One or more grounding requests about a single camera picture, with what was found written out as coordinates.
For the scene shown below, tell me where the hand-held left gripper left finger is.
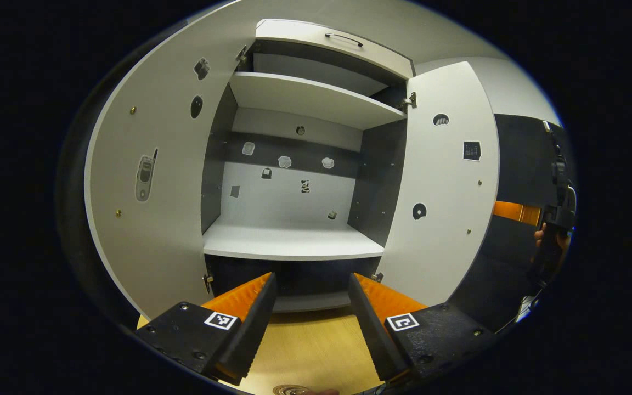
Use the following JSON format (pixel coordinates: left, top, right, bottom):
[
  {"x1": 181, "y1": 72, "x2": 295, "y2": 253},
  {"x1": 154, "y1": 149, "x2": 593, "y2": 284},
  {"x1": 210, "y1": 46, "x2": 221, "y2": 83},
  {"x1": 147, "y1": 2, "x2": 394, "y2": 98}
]
[{"x1": 135, "y1": 272, "x2": 278, "y2": 386}]

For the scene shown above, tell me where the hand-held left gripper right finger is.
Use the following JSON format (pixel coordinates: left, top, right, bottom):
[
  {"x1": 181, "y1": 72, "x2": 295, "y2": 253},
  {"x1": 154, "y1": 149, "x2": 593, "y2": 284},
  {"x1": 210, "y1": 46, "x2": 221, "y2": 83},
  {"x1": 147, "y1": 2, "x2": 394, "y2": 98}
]
[{"x1": 347, "y1": 273, "x2": 496, "y2": 383}]

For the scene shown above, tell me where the white cabinet door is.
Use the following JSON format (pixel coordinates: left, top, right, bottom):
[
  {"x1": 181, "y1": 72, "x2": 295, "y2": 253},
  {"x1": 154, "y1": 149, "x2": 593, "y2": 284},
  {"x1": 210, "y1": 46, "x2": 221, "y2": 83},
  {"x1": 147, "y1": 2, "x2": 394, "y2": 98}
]
[
  {"x1": 375, "y1": 60, "x2": 501, "y2": 308},
  {"x1": 84, "y1": 8, "x2": 257, "y2": 322}
]

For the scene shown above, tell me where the white cabinet shelf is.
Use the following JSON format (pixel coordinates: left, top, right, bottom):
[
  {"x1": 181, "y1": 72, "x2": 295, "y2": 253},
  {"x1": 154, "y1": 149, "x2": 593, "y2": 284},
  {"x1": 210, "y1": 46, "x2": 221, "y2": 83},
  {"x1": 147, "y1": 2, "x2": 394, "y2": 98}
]
[
  {"x1": 202, "y1": 216, "x2": 386, "y2": 262},
  {"x1": 229, "y1": 71, "x2": 408, "y2": 131}
]

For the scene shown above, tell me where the white grey cabinet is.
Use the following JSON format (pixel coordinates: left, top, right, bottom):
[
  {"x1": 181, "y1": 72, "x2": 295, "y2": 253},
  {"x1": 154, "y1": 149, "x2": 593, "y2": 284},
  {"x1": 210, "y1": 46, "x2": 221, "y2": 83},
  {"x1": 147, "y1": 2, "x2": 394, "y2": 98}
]
[{"x1": 201, "y1": 18, "x2": 419, "y2": 314}]

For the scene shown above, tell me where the white cabinet drawer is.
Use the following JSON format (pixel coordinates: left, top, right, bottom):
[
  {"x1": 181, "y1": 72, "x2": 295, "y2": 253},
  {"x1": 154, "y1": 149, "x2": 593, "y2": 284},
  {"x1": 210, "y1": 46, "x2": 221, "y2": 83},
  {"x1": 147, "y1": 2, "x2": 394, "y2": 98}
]
[{"x1": 254, "y1": 18, "x2": 417, "y2": 81}]

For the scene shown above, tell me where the dark drawer handle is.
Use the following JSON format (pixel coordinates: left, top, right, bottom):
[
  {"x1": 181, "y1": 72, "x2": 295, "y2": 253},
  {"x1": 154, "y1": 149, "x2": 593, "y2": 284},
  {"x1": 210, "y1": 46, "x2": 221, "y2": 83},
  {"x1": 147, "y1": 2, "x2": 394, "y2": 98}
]
[{"x1": 324, "y1": 32, "x2": 365, "y2": 49}]

